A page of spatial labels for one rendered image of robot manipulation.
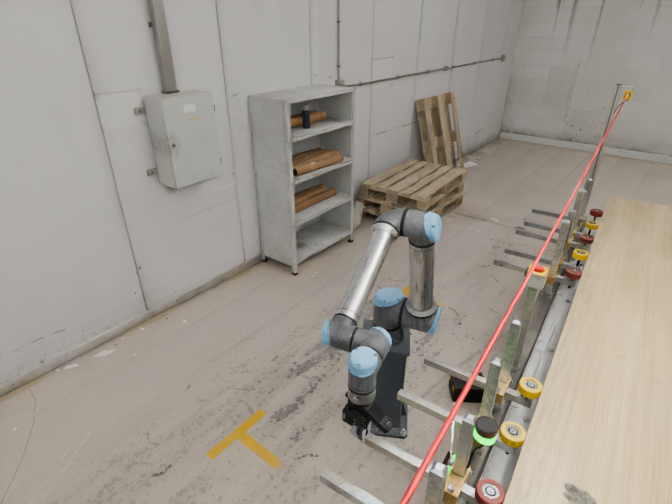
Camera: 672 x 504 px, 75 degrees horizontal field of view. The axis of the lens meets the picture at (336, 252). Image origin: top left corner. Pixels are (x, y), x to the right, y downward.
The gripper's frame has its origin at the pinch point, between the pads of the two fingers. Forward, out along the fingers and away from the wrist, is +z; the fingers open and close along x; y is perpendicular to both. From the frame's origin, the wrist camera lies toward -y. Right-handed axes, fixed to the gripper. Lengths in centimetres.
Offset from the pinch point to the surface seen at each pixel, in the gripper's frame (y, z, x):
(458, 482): -32.7, -4.4, 0.1
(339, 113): 188, -47, -267
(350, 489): -9.8, -13.4, 25.3
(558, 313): -40, 21, -150
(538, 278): -33, -38, -77
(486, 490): -40.7, -7.8, 0.3
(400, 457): -14.0, -3.4, 1.4
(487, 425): -36.4, -28.1, -3.6
